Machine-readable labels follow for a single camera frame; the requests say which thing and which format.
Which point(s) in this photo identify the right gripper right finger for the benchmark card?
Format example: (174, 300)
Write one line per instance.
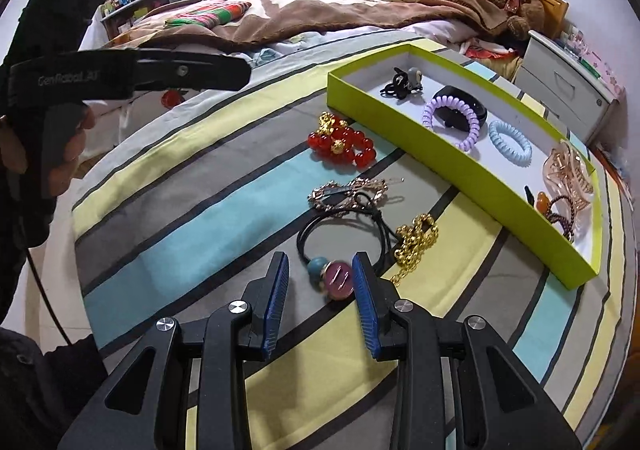
(498, 404)

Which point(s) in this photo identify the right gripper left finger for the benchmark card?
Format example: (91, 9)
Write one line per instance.
(143, 403)

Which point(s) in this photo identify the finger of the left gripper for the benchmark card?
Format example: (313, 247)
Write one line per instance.
(159, 69)

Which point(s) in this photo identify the rose gold hair clip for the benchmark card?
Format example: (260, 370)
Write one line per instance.
(358, 192)

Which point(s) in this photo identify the translucent pink hair claw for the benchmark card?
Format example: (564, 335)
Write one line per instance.
(565, 174)

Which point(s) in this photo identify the black small hair claw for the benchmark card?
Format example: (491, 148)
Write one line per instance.
(403, 84)

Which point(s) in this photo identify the black wristband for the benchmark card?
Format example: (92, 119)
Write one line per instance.
(453, 117)

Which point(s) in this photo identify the person's left hand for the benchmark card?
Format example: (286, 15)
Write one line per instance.
(44, 147)

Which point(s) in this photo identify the red green folded cloth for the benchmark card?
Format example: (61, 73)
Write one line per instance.
(210, 16)

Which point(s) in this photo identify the striped tablecloth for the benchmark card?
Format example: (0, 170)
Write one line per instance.
(321, 389)

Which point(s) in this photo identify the brown fleece blanket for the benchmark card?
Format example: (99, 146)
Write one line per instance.
(273, 21)

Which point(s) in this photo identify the green shallow cardboard box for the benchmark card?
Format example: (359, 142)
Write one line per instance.
(486, 176)

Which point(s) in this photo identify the grey bedside drawer cabinet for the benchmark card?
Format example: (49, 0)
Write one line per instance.
(565, 88)

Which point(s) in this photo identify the yellow pillow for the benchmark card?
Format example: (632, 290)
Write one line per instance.
(503, 61)

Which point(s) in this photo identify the pink floral tissue box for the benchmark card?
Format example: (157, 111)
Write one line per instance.
(599, 68)

